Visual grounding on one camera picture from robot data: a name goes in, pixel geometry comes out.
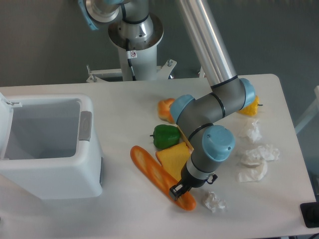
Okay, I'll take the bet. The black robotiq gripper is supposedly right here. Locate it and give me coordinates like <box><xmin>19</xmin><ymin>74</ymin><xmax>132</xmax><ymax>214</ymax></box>
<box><xmin>169</xmin><ymin>164</ymin><xmax>217</xmax><ymax>201</ymax></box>

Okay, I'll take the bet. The long orange baguette bread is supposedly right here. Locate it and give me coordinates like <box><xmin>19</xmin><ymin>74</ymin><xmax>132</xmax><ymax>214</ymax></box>
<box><xmin>130</xmin><ymin>145</ymin><xmax>196</xmax><ymax>211</ymax></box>

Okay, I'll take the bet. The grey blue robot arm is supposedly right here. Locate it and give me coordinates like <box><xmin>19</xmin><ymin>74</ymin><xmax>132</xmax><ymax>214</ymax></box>
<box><xmin>78</xmin><ymin>0</ymin><xmax>255</xmax><ymax>200</ymax></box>

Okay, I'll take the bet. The yellow toast bread slice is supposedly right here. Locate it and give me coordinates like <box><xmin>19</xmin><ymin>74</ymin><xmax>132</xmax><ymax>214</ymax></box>
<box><xmin>156</xmin><ymin>142</ymin><xmax>190</xmax><ymax>181</ymax></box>

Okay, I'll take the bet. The beige crusty bread piece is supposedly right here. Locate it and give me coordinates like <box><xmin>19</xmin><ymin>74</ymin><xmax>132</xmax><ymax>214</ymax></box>
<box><xmin>177</xmin><ymin>125</ymin><xmax>194</xmax><ymax>152</ymax></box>

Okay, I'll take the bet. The round knotted bread roll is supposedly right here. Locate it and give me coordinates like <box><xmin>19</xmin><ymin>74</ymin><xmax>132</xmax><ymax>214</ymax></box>
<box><xmin>158</xmin><ymin>98</ymin><xmax>175</xmax><ymax>124</ymax></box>

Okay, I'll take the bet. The small crumpled white tissue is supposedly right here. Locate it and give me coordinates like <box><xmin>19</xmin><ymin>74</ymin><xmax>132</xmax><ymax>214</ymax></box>
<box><xmin>202</xmin><ymin>191</ymin><xmax>227</xmax><ymax>213</ymax></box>

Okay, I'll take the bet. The green bell pepper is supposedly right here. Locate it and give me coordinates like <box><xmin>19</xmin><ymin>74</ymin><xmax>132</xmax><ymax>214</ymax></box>
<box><xmin>150</xmin><ymin>124</ymin><xmax>180</xmax><ymax>150</ymax></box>

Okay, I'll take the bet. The middle crumpled white tissue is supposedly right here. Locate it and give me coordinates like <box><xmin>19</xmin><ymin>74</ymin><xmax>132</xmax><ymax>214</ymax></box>
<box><xmin>236</xmin><ymin>144</ymin><xmax>280</xmax><ymax>183</ymax></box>

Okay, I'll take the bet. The upper crumpled white tissue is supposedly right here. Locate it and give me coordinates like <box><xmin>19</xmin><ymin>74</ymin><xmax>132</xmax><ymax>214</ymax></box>
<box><xmin>238</xmin><ymin>119</ymin><xmax>262</xmax><ymax>143</ymax></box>

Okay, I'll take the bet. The yellow bell pepper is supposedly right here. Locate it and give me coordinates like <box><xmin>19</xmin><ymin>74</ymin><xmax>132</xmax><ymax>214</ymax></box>
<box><xmin>238</xmin><ymin>95</ymin><xmax>263</xmax><ymax>117</ymax></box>

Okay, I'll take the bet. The white open trash bin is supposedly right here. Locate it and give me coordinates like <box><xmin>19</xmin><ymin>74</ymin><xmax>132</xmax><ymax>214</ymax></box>
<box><xmin>0</xmin><ymin>94</ymin><xmax>103</xmax><ymax>199</ymax></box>

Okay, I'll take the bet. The black device at edge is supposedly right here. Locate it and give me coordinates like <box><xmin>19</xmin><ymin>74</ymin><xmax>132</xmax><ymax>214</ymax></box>
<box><xmin>300</xmin><ymin>202</ymin><xmax>319</xmax><ymax>228</ymax></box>

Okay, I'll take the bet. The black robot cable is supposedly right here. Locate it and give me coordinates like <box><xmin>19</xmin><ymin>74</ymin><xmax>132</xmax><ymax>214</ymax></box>
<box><xmin>126</xmin><ymin>38</ymin><xmax>137</xmax><ymax>81</ymax></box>

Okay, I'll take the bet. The white frame at right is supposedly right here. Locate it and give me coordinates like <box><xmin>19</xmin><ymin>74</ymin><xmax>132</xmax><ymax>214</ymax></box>
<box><xmin>295</xmin><ymin>86</ymin><xmax>319</xmax><ymax>134</ymax></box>

